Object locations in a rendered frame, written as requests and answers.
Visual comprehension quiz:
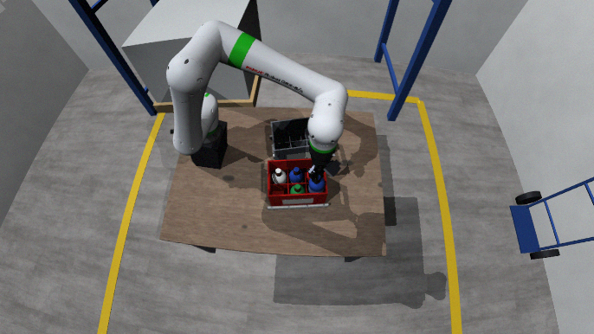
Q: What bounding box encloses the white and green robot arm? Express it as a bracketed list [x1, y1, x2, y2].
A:
[166, 20, 348, 161]

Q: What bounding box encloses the dark red crate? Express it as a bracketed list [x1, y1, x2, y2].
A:
[268, 158, 327, 207]

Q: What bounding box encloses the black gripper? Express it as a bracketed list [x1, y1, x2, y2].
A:
[307, 156, 331, 184]

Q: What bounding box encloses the green bottle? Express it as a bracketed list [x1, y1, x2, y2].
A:
[290, 184, 306, 194]

